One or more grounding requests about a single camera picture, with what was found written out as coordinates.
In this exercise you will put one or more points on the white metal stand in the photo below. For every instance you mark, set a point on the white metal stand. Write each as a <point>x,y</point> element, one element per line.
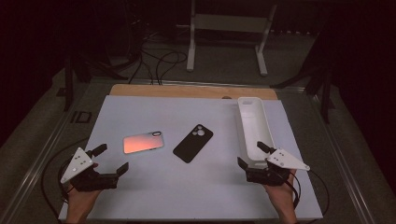
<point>229,23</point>

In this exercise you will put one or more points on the black square floor frame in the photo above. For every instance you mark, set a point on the black square floor frame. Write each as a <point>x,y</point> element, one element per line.
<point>81,117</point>

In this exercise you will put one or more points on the person's right hand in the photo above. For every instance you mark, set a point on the person's right hand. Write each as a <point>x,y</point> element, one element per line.
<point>283,197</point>

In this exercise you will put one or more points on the white rectangular plastic container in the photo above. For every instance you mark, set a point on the white rectangular plastic container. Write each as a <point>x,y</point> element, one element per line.
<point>257,133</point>

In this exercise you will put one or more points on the person's left hand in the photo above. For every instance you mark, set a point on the person's left hand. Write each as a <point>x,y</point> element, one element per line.
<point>81,202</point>

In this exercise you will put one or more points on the black tripod stand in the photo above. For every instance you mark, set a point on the black tripod stand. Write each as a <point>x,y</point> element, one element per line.
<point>325,93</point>
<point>69,90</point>

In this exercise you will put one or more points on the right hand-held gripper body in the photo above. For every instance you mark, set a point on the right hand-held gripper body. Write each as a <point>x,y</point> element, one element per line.
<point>267,175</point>

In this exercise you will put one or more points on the white table mat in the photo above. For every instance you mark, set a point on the white table mat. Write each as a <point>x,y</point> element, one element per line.
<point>174,193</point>

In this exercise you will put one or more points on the black phone case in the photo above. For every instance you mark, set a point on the black phone case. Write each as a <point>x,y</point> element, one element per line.
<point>191,144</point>

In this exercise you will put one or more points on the metal floor rail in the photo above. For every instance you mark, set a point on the metal floor rail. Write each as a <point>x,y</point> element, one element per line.
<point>345,168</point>
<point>34,174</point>

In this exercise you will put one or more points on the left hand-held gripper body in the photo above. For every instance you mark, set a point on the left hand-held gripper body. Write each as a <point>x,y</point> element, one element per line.
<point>93,181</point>

